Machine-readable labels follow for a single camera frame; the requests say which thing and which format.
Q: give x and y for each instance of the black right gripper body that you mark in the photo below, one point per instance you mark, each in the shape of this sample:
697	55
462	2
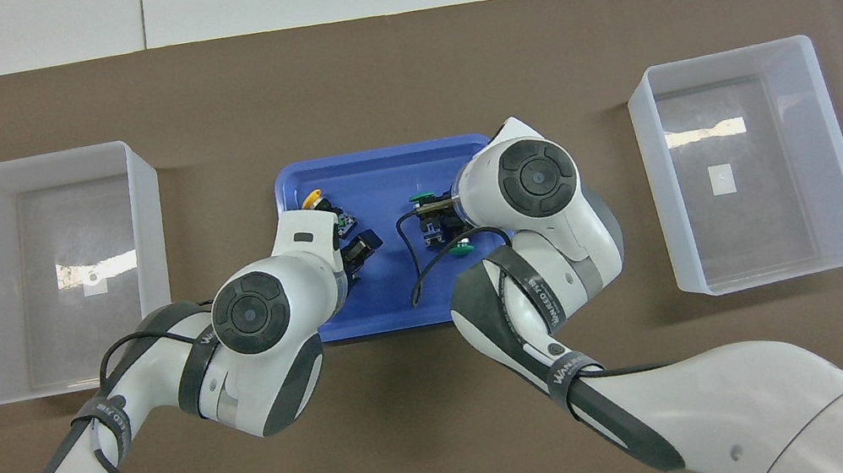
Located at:
437	201

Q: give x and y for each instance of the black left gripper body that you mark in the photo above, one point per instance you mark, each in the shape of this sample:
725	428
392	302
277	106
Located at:
345	256

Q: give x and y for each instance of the green push button switch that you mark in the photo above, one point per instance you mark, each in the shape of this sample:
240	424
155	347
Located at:
462	247
433	230

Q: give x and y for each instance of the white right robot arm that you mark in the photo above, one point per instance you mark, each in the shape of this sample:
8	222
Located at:
758	403

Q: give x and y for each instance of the blue plastic tray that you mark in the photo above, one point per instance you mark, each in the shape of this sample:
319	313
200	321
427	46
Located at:
380	192

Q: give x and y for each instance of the brown table mat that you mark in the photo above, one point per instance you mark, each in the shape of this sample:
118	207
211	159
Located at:
438	439

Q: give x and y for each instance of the small white square sticker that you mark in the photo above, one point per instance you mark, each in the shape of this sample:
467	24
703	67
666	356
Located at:
94	284

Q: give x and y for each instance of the translucent white plastic box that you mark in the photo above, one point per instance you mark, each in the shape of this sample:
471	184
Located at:
748	242
105	341

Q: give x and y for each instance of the small white rectangular sticker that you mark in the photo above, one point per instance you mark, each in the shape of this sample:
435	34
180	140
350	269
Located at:
721	179

